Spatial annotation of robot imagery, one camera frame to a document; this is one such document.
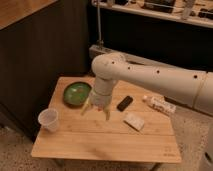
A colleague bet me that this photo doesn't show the black remote control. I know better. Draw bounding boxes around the black remote control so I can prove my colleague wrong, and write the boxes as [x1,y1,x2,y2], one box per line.
[117,96,133,111]

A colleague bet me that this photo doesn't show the metal vertical pole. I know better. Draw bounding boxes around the metal vertical pole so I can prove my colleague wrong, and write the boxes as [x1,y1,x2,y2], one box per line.
[97,0,103,49]

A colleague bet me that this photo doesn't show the wooden folding table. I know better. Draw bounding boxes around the wooden folding table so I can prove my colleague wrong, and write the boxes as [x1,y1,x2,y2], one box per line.
[31,77,181,163]

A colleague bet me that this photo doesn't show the dark wooden cabinet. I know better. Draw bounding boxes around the dark wooden cabinet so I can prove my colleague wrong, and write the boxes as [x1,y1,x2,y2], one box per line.
[0,0,89,140]

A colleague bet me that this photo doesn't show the white rectangular box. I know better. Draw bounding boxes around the white rectangular box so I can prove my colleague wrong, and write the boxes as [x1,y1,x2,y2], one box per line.
[123,113,144,131]

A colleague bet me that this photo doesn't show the cluttered background shelf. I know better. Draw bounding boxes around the cluttered background shelf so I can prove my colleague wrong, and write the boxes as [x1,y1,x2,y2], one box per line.
[91,0,213,29]

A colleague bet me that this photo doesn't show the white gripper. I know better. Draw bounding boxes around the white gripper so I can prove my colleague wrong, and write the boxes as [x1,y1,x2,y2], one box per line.
[81,90,111,121]

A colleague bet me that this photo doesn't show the green ceramic bowl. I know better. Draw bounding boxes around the green ceramic bowl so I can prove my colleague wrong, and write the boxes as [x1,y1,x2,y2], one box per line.
[63,82,91,106]

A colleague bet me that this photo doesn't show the translucent white cup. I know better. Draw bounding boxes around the translucent white cup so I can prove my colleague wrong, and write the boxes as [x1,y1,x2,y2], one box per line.
[38,108,59,132]

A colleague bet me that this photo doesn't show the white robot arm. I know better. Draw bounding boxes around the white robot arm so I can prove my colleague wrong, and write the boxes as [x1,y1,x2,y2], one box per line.
[82,52,213,120]

